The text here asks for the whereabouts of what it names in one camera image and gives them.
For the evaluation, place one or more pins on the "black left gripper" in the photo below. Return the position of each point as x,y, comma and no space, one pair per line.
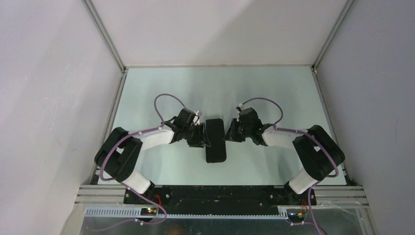
201,139

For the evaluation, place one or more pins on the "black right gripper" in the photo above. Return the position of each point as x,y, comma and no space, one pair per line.
231,135

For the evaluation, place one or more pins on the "black zippered tool case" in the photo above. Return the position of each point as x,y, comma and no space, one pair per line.
216,153

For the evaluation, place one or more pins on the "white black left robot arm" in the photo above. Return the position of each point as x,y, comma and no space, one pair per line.
119,153

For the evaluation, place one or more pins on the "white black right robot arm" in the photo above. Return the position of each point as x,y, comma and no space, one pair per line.
318,153

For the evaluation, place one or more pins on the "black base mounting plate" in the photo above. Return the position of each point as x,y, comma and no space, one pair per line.
226,199

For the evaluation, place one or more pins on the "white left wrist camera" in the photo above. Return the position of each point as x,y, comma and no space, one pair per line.
196,120

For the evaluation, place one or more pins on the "grey slotted cable duct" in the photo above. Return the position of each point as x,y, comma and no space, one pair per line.
131,212

